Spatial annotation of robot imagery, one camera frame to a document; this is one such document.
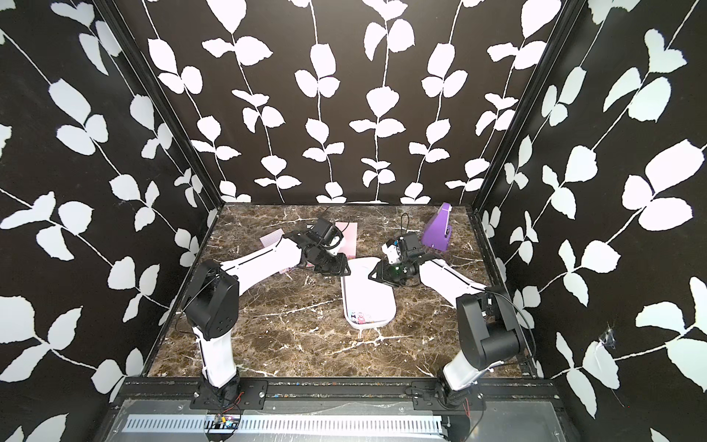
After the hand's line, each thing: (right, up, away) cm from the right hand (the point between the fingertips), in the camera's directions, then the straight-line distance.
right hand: (371, 272), depth 88 cm
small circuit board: (-39, -36, -18) cm, 56 cm away
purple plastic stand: (+26, +13, +15) cm, 32 cm away
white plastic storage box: (-2, -9, -2) cm, 10 cm away
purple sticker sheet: (-40, +11, +21) cm, 46 cm away
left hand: (-7, +1, 0) cm, 7 cm away
